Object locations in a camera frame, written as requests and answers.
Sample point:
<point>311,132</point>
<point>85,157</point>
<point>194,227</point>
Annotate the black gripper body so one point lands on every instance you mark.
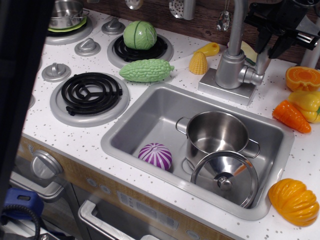
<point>288,19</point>

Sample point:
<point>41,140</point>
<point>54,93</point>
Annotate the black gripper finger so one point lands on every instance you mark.
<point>281,45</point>
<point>263,39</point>

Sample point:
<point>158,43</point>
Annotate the silver faucet lever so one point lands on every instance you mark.
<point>255,76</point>

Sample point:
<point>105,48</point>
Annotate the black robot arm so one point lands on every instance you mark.
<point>288,21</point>

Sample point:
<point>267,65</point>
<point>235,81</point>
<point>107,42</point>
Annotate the orange toy pumpkin half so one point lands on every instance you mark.
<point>301,78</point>

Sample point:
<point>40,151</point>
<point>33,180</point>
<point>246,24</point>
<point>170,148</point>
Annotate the hanging clear spoon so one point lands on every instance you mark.
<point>225,18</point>

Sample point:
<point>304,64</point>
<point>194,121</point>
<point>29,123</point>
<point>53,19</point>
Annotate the silver toy faucet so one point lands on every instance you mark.
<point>223,82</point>

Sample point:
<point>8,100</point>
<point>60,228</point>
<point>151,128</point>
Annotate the yellow toy bell pepper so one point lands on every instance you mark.
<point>308,103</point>

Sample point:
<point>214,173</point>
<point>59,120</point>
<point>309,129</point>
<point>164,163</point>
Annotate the orange toy carrot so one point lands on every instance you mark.
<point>286,113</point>

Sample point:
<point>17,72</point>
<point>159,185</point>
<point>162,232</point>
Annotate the yellow toy corn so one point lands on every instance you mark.
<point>198,64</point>

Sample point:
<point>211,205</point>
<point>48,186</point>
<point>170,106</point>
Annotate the hanging slotted spoon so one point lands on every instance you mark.
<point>176,8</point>

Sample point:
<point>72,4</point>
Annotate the steel pot in sink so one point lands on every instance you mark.
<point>213,131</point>

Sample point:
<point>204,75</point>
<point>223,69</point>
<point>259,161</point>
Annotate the green toy bitter melon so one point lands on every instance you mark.
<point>147,70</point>

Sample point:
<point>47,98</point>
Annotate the green toy cabbage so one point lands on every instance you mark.
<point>140,35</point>

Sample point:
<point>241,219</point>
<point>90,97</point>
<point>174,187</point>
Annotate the hanging silver ladle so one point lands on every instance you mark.
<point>134,4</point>

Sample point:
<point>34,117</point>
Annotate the steel pot lid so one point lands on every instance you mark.
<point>229,175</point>

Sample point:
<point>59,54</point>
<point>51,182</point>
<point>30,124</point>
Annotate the black rear burner coil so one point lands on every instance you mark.
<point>130,55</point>

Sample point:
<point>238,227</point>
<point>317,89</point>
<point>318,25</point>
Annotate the black burner coil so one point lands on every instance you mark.
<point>130,55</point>
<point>91,93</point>

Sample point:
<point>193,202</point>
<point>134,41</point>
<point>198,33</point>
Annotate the silver stove knob rear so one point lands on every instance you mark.
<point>113,27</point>

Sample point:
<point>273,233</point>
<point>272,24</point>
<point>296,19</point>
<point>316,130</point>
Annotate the silver stove knob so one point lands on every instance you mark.
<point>87,48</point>
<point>56,72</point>
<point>113,27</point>

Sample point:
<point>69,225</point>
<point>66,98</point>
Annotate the silver sink basin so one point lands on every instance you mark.
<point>152,119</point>

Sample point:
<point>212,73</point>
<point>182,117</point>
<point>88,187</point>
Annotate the purple toy onion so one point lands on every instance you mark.
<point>157,155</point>

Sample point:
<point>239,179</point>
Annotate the yellow orange toy squash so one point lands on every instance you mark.
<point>294,202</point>

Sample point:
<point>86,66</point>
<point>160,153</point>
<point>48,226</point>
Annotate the silver stove knob middle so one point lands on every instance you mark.
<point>87,48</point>

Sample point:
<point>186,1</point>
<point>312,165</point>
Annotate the green plate under pot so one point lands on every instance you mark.
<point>64,30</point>

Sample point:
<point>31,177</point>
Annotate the black front burner coil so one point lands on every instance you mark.
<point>91,93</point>

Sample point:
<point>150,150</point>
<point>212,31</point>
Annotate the small steel pot on stove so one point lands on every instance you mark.
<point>67,14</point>

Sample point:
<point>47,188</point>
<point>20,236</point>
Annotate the silver stove knob front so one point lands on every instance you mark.
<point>56,72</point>

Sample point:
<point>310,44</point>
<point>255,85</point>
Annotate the silver oven dial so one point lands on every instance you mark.
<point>44,166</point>

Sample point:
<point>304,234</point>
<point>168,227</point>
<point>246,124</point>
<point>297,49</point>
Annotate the blue clamp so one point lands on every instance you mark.
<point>21,204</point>

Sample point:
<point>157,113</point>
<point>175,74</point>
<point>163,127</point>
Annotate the yellow toy spatula handle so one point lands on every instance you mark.
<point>210,49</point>

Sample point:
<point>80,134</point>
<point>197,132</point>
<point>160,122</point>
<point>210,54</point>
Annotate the silver hanging rail post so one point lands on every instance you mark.
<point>189,8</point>

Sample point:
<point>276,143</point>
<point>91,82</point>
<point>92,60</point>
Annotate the dark foreground post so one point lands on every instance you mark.
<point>23,29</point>

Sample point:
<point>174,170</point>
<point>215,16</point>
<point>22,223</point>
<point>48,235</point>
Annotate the silver oven door handle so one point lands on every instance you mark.
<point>86,215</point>

